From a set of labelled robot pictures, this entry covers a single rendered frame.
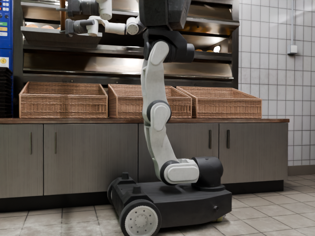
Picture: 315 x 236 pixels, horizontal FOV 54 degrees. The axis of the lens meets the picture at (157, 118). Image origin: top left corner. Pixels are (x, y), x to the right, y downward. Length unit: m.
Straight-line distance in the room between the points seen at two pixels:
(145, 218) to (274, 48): 2.26
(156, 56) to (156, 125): 0.37
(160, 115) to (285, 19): 2.07
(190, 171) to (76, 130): 0.77
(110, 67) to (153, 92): 0.96
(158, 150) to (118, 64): 1.12
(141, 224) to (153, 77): 0.77
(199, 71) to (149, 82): 1.18
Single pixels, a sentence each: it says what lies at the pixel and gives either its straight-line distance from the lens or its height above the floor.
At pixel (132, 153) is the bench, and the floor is 0.35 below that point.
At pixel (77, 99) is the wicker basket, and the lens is 2.09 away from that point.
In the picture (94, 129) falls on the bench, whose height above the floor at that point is 0.51.
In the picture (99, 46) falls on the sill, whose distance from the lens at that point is 2.65.
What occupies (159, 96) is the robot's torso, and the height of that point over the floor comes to 0.71.
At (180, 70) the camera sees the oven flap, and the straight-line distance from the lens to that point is 2.78.
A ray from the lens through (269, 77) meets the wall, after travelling 3.21.
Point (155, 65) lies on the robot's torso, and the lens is 1.70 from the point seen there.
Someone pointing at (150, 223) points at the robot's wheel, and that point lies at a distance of 1.58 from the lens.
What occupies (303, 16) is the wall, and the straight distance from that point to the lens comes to 3.57.
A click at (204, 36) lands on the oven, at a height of 1.34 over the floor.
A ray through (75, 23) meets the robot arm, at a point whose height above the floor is 1.21.
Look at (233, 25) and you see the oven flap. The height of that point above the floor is 1.40.
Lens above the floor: 0.62
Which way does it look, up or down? 1 degrees down
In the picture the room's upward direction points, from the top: straight up
